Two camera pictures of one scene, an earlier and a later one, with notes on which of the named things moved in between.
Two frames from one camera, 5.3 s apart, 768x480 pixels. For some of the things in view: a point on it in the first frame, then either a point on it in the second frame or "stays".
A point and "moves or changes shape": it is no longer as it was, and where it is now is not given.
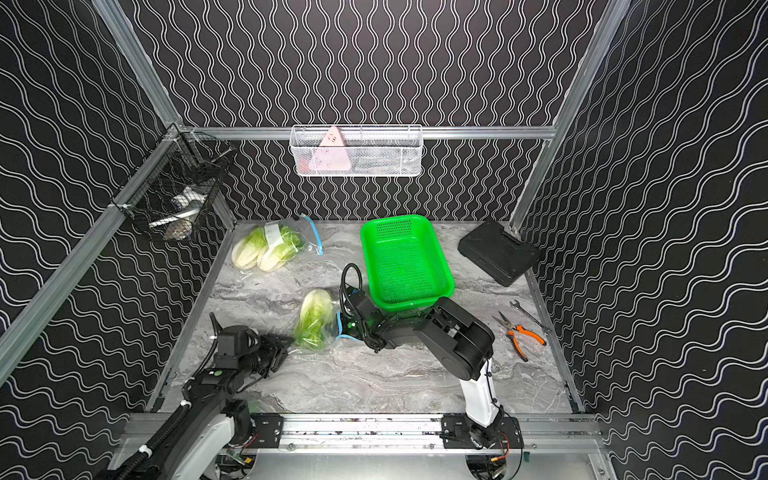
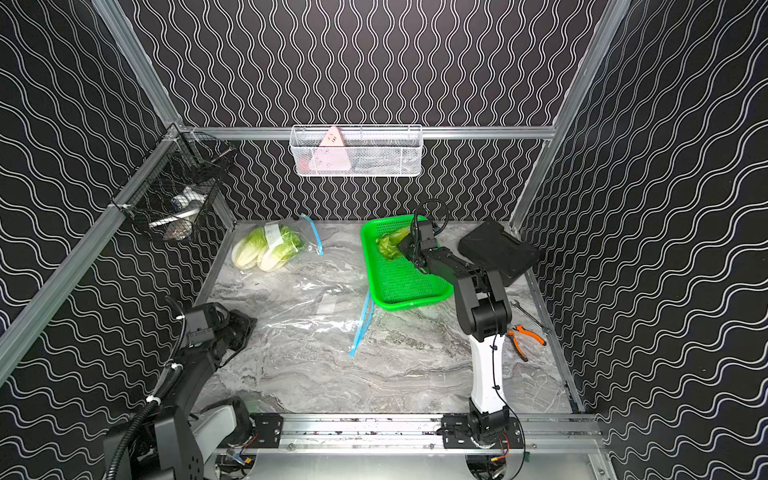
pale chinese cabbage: (247, 249) stays
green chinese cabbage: (316, 310) to (388, 242)
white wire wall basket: (357, 150) stays
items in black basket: (179, 226) stays
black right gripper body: (350, 329) to (409, 249)
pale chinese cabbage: (272, 259) stays
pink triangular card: (331, 154) stays
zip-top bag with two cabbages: (268, 246) stays
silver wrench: (517, 306) stays
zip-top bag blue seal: (318, 323) moves or changes shape
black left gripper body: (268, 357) to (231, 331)
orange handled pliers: (513, 331) stays
